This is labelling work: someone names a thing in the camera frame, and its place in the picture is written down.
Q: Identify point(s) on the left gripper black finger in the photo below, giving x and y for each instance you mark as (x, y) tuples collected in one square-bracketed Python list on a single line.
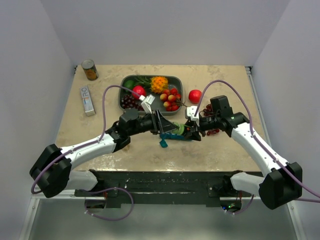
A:
[(164, 125), (155, 122)]

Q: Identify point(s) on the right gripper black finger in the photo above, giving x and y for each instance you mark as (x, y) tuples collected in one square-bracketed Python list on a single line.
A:
[(190, 124), (192, 135)]

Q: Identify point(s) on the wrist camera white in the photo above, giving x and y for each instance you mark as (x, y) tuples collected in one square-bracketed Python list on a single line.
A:
[(190, 114), (146, 102)]

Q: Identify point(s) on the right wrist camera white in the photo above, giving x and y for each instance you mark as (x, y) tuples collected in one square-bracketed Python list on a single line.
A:
[(190, 114)]

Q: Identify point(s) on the teal weekly pill organizer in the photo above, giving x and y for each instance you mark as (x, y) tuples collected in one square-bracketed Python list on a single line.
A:
[(172, 136)]

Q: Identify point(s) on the orange spiky fruit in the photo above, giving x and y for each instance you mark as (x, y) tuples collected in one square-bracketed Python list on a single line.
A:
[(158, 84)]

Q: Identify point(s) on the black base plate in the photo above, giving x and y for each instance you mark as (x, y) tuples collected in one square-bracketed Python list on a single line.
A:
[(161, 188)]

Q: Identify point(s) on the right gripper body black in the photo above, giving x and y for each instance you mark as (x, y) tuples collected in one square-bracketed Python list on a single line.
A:
[(208, 123)]

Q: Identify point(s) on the green lime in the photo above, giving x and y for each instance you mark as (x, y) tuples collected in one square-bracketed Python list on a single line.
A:
[(129, 84)]

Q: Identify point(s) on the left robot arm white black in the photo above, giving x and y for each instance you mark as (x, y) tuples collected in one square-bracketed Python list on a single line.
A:
[(52, 171)]

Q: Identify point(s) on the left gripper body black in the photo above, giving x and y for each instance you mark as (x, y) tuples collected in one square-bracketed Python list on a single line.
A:
[(146, 123)]

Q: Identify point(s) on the green leafy sprig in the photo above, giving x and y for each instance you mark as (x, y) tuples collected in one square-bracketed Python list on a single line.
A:
[(143, 81)]

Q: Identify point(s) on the detached teal pill compartment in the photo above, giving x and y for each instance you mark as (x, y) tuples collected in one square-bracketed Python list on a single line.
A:
[(163, 143)]

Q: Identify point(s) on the purple silver toothpaste box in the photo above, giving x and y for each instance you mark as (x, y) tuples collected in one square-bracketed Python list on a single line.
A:
[(87, 101)]

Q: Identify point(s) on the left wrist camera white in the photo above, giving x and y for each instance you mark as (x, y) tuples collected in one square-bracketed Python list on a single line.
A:
[(146, 102)]

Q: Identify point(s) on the dark grapes in tray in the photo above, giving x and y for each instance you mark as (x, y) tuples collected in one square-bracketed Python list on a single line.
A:
[(129, 102)]

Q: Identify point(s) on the red apple on table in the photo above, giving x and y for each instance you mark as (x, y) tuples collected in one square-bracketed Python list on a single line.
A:
[(194, 96)]

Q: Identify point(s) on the red apple in tray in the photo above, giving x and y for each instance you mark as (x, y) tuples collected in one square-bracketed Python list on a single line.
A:
[(139, 90)]

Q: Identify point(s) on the green pill bottle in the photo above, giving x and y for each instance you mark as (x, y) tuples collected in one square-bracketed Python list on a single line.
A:
[(180, 128)]

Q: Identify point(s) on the cherry and strawberry bunch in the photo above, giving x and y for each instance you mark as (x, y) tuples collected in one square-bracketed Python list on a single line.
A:
[(171, 99)]

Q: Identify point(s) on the red grapes on table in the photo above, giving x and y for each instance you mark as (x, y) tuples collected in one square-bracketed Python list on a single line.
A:
[(206, 112)]

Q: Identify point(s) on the tin can orange label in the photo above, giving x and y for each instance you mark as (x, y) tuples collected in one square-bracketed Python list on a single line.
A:
[(90, 69)]

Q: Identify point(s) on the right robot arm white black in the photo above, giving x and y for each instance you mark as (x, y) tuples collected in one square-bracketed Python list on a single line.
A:
[(279, 183)]

